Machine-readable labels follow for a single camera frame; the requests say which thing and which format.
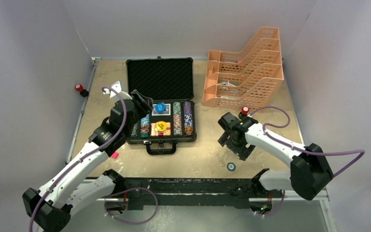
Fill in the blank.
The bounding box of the blue round button chip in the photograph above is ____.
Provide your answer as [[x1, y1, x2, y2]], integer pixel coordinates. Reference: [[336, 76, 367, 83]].
[[154, 102, 166, 113]]

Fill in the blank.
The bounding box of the blue playing card deck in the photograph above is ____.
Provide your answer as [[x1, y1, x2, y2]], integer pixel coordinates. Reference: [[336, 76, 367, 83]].
[[152, 102, 171, 116]]

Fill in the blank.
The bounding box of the yellow round button chip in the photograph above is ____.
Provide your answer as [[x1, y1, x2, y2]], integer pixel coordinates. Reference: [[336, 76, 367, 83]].
[[156, 121, 168, 132]]

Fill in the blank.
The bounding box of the teal poker chip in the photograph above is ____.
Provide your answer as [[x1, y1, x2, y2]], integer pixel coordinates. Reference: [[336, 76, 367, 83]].
[[227, 162, 236, 172]]

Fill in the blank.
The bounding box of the red gold card deck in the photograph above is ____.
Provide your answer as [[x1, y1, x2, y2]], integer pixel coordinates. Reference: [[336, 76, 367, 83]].
[[150, 121, 171, 137]]

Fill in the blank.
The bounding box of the black poker set case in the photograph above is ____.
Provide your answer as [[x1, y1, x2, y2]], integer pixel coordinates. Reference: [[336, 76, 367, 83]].
[[126, 58, 197, 155]]

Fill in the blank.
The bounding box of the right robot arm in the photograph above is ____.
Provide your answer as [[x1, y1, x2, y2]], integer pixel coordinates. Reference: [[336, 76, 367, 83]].
[[218, 113, 334, 201]]

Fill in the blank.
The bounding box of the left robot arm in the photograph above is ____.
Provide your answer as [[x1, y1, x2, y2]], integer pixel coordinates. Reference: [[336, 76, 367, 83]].
[[22, 87, 153, 232]]

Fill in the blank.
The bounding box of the red black stamp on table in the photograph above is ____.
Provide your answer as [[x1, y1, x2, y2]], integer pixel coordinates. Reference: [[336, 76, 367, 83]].
[[238, 106, 250, 120]]

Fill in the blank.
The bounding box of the pink highlighter marker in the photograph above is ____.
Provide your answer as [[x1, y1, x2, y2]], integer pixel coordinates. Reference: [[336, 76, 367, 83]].
[[111, 152, 119, 159]]

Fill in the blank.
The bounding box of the orange plastic file tray rack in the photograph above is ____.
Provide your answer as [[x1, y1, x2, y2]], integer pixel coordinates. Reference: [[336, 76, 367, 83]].
[[202, 27, 285, 109]]

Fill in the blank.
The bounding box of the red emergency button left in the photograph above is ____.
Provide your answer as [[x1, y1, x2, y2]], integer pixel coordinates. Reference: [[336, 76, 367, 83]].
[[75, 84, 89, 98]]

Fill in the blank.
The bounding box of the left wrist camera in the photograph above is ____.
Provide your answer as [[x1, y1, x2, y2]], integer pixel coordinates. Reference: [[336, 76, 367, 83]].
[[102, 81, 132, 102]]

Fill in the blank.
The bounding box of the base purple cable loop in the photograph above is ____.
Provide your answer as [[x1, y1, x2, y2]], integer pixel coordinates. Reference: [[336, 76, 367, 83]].
[[104, 187, 159, 225]]

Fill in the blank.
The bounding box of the black base frame rail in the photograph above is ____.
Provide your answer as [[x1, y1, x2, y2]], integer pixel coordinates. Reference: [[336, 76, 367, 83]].
[[110, 177, 282, 210]]

